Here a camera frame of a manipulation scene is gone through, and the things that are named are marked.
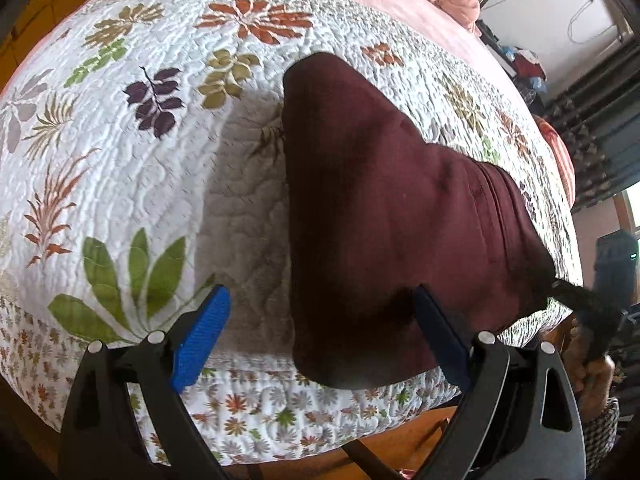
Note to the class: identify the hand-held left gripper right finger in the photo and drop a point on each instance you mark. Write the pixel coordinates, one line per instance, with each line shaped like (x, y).
(445, 337)

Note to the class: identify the person's right hand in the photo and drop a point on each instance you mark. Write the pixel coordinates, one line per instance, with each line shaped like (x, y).
(595, 380)

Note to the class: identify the person's right forearm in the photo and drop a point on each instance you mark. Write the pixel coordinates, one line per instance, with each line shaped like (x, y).
(602, 432)

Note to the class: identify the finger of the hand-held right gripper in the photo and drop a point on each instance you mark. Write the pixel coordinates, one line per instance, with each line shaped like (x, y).
(575, 294)

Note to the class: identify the white floral quilt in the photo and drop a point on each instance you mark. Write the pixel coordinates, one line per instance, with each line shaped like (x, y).
(150, 200)

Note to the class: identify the maroon pants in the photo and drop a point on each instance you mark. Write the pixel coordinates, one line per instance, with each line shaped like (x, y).
(400, 240)

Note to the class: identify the orange striped cushion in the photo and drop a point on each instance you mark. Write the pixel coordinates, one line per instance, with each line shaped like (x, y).
(557, 157)

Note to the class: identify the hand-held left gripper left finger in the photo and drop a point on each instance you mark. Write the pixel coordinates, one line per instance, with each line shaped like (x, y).
(202, 337)

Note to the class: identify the cluttered dark nightstand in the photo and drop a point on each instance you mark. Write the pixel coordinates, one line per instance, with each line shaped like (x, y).
(500, 52)

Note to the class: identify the red cloth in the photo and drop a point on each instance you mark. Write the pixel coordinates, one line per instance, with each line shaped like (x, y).
(525, 65)

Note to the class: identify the yellow wooden wardrobe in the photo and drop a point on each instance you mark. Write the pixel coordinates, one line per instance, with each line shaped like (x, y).
(25, 7)

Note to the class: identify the dark patterned curtain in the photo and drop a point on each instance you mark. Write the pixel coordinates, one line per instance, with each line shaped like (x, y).
(592, 130)

